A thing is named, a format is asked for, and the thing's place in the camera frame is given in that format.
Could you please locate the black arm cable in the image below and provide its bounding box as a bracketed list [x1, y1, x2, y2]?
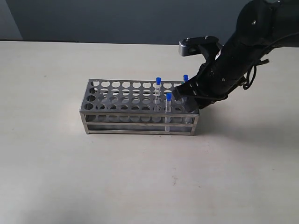
[242, 30, 299, 91]

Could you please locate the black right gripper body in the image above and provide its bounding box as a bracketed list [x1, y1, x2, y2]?
[188, 44, 248, 101]

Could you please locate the blue-capped tube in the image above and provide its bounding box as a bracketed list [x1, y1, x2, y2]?
[185, 98, 198, 124]
[183, 74, 189, 83]
[154, 77, 161, 112]
[165, 93, 171, 124]

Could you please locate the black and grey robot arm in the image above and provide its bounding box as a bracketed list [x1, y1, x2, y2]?
[172, 0, 299, 111]

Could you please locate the stainless steel test tube rack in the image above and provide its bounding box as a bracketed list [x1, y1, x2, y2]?
[79, 79, 199, 135]

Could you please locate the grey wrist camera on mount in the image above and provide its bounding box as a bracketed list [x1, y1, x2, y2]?
[178, 35, 222, 58]

